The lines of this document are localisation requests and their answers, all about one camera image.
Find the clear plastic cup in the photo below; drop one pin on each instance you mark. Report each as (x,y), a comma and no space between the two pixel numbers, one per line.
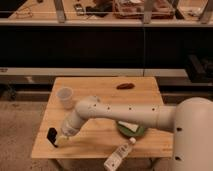
(65,97)

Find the white plastic bottle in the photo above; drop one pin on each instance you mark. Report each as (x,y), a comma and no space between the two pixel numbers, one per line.
(116,158)

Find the black box on right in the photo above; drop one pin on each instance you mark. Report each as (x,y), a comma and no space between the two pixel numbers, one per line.
(199,70)

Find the wooden table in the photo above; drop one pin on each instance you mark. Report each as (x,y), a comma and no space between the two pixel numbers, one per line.
(87,150)

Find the black eraser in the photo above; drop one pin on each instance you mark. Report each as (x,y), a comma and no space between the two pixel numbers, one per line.
(51,136)

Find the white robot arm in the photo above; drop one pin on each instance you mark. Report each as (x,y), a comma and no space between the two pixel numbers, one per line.
(191,123)

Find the brown oblong food item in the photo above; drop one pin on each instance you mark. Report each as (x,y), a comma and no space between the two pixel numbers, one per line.
(125,86)

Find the green plate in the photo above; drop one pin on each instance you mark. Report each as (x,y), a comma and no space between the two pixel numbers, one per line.
(130,130)

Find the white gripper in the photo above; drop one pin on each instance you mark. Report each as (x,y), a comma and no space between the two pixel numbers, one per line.
(68,131)

